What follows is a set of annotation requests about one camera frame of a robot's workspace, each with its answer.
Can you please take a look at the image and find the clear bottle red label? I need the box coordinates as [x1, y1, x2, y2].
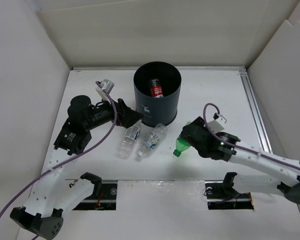
[148, 78, 164, 98]

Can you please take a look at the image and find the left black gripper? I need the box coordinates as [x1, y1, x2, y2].
[84, 93, 144, 131]

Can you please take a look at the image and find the green plastic bottle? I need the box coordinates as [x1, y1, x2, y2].
[173, 135, 191, 157]

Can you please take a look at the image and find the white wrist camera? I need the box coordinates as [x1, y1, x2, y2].
[95, 79, 115, 102]
[207, 113, 227, 134]

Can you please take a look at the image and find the clear bottle orange blue label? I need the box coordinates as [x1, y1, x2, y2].
[118, 120, 142, 159]

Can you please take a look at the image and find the dark blue cylindrical bin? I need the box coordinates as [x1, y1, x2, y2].
[133, 61, 182, 127]

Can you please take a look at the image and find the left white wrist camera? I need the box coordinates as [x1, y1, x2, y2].
[95, 79, 115, 102]

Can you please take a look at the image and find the aluminium rail right side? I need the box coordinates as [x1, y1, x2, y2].
[239, 67, 273, 153]

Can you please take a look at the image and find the clear bottle green blue label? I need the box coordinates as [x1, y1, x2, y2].
[136, 123, 167, 160]

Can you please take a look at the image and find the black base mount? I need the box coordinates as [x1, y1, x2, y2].
[73, 180, 118, 211]
[203, 180, 254, 210]

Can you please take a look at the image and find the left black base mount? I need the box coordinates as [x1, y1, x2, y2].
[73, 180, 118, 211]

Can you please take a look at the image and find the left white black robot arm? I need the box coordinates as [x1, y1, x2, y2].
[10, 95, 144, 240]

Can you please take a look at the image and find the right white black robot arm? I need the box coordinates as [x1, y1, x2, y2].
[180, 117, 300, 205]

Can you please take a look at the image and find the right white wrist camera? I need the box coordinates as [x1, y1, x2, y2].
[207, 113, 227, 134]

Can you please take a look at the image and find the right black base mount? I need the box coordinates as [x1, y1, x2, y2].
[203, 180, 254, 210]

